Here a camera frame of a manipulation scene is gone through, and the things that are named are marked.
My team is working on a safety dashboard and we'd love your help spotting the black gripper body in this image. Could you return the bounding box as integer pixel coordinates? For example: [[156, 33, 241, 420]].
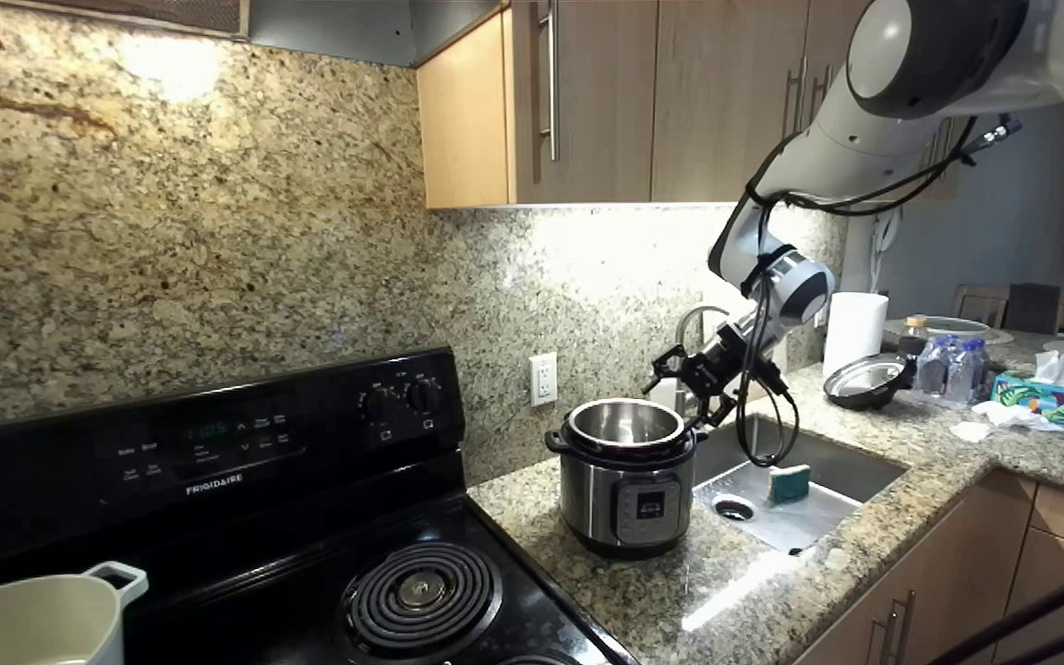
[[695, 315, 767, 398]]

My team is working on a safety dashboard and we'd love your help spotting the green dish sponge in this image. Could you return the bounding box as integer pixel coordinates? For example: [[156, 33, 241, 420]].
[[764, 460, 815, 509]]

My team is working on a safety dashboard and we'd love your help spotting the silver electric pressure cooker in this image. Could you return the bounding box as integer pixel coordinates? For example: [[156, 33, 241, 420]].
[[544, 397, 705, 563]]

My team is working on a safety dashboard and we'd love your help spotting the clear glass dish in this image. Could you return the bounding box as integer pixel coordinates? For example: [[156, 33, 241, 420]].
[[884, 315, 1017, 363]]

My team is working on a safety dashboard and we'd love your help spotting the white paper towel roll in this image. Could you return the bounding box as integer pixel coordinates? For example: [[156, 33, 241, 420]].
[[819, 288, 893, 384]]

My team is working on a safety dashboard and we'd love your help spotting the black bowl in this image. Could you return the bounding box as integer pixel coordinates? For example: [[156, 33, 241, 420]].
[[819, 352, 916, 413]]

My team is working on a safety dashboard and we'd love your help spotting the steel kitchen sink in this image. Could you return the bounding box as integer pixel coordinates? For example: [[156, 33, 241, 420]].
[[686, 411, 914, 563]]

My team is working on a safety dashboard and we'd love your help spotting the clear plastic water bottle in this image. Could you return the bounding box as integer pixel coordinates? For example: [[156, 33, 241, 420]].
[[914, 331, 961, 398], [941, 331, 996, 411]]

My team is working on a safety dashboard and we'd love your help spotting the wooden dining chair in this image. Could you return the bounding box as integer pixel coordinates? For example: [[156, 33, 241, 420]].
[[950, 282, 1011, 331], [1005, 282, 1064, 336]]

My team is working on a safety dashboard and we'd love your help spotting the white paper napkin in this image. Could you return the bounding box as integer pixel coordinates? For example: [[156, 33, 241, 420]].
[[950, 398, 1064, 448]]

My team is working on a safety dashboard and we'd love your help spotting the wooden lower cabinet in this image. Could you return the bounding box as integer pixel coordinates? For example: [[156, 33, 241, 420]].
[[786, 464, 1064, 665]]

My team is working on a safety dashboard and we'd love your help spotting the teal tissue box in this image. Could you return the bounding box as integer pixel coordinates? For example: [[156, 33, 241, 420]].
[[990, 346, 1064, 437]]

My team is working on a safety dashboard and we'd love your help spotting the black coil burner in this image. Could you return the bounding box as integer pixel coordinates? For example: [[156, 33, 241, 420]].
[[341, 536, 506, 658]]

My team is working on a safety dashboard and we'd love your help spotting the black electric stove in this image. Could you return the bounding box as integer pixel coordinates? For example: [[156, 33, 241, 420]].
[[0, 345, 634, 665]]

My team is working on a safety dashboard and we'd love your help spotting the grey range hood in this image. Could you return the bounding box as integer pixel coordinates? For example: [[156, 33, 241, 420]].
[[241, 0, 514, 70]]

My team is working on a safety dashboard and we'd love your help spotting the black strap narrow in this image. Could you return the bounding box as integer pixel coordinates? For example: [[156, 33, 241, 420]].
[[746, 242, 807, 299]]

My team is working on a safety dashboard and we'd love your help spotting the white wall outlet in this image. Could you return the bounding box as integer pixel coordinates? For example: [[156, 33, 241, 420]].
[[527, 352, 563, 411]]

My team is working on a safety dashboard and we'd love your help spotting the metal upper door handle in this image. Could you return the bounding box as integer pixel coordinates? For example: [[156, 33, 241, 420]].
[[807, 67, 835, 127], [781, 67, 807, 141]]

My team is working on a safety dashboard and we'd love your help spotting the wooden upper cabinet long handle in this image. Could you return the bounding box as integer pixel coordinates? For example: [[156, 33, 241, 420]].
[[419, 0, 879, 210]]

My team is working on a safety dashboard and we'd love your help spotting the metal lower cabinet handle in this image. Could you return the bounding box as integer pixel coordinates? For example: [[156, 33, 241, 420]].
[[889, 590, 916, 665], [872, 590, 897, 665]]

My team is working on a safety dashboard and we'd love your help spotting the long metal cabinet handle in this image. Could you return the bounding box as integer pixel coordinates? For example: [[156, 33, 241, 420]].
[[533, 0, 567, 165]]

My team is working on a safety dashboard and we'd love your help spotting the cream pot with handles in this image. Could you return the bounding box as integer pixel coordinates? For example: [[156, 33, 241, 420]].
[[0, 559, 150, 665]]

